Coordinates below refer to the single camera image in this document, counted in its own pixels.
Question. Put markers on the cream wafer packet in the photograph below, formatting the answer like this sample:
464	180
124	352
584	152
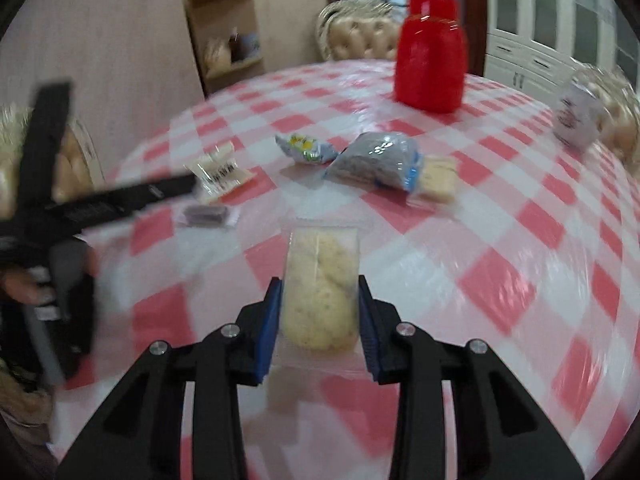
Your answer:
437	180

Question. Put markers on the clear food bag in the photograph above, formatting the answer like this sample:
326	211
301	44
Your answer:
217	55

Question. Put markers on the red white checked tablecloth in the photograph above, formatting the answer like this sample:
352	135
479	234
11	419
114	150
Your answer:
450	240

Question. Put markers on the cream carved tufted chair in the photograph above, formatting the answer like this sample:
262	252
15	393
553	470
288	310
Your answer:
622	125
75	160
360	30

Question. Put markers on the wall niche shelf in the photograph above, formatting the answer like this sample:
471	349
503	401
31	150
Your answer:
225	15

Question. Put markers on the white glass door cabinet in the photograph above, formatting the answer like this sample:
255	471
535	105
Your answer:
550	20

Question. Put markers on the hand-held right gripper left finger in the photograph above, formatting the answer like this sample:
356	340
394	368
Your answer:
267	330

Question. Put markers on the white barcode snack packet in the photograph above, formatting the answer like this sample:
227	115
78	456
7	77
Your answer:
220	170

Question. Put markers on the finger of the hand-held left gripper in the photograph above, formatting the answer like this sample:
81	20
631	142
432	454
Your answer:
45	150
140	197

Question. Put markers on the person's left hand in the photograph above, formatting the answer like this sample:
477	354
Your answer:
22	285

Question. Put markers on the small purple snack packet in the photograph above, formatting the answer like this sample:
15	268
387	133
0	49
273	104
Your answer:
205	214

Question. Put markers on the red thermos jug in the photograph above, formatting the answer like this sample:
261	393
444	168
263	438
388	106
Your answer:
430	60

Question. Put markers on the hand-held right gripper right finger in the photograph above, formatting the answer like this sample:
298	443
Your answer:
369	340

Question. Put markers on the dark glass jar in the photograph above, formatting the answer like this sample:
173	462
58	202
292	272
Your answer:
245	45

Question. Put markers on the white floral ceramic jar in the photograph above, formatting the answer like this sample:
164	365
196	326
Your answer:
577	115

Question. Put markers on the blue yellow snack packet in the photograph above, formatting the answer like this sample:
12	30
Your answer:
305	149

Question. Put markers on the grey blue-edged snack packet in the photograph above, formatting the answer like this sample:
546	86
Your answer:
375	160

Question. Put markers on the clear cookie packet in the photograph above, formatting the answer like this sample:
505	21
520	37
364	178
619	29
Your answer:
320	300

